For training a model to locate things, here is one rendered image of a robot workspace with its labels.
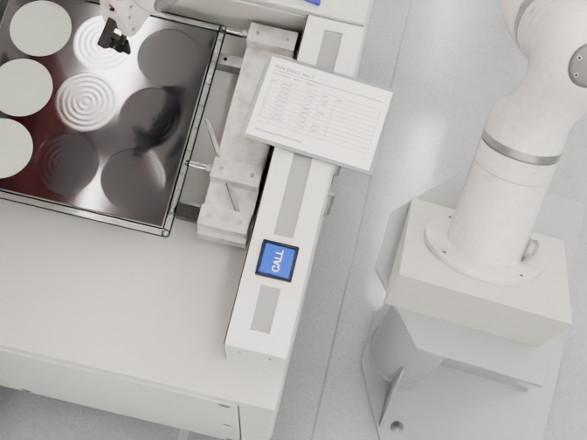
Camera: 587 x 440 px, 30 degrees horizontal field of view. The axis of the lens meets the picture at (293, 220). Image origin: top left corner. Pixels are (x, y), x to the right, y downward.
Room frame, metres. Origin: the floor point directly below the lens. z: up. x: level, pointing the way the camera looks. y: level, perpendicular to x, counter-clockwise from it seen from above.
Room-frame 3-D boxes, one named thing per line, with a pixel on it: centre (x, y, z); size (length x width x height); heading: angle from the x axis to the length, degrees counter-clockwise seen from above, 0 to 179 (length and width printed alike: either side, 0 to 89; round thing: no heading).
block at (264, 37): (0.80, 0.07, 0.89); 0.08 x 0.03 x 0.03; 84
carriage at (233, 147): (0.64, 0.09, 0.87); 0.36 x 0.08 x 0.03; 174
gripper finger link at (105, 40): (0.67, 0.28, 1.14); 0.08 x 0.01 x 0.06; 157
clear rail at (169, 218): (0.63, 0.18, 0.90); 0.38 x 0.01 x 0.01; 174
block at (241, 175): (0.56, 0.10, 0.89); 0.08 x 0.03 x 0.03; 84
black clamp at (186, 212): (0.49, 0.17, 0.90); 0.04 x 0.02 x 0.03; 84
